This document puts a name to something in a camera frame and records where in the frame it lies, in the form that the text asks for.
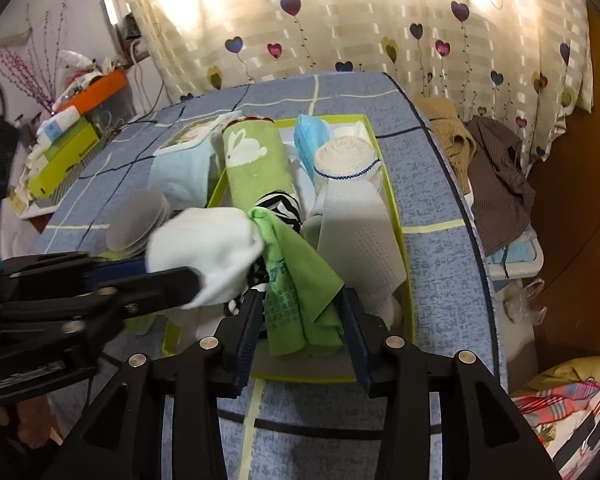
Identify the person left hand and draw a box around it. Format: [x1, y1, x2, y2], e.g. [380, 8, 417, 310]
[0, 396, 54, 450]

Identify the heart patterned curtain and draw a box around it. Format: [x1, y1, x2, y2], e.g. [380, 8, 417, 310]
[123, 0, 594, 165]

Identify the green rabbit towel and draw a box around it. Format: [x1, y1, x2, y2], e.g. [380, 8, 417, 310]
[222, 117, 298, 211]

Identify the pink branch decoration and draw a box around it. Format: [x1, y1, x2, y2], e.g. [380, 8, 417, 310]
[0, 0, 68, 113]

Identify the colourful plaid bag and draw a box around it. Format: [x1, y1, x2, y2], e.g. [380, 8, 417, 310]
[512, 379, 600, 479]

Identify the blue checked bed cover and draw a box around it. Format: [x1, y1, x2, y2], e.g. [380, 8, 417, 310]
[34, 72, 507, 479]

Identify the yellow green cardboard box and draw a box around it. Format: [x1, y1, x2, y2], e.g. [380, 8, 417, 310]
[27, 119, 99, 198]

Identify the brown clothes pile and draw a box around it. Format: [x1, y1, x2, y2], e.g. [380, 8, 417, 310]
[415, 98, 535, 256]

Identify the round plastic lidded container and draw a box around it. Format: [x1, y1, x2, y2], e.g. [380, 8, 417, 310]
[106, 190, 171, 257]

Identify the white tissue pack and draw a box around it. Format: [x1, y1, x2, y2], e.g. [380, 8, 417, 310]
[36, 106, 81, 144]

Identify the orange storage tray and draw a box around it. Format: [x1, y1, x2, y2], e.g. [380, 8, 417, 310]
[54, 68, 128, 116]

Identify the pale waffle towel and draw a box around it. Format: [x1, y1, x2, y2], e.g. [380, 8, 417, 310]
[301, 180, 406, 328]

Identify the blue face mask pack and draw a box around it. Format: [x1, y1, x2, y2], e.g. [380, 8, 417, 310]
[294, 114, 334, 180]

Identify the black white striped sock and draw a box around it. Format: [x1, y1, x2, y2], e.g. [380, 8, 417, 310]
[219, 192, 300, 326]

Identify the white side shelf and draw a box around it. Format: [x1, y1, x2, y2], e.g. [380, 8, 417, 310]
[7, 191, 58, 220]

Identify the wet wipes pack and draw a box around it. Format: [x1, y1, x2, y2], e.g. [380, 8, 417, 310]
[147, 110, 244, 211]

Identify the green microfiber cloth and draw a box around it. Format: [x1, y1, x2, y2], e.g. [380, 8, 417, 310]
[248, 207, 343, 358]

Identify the black cable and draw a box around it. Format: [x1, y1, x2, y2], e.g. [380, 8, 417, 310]
[107, 39, 169, 134]

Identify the clear plastic drawer bin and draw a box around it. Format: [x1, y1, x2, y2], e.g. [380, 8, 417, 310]
[87, 86, 136, 134]

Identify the green rimmed white box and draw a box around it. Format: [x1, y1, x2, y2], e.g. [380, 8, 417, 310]
[160, 112, 417, 385]

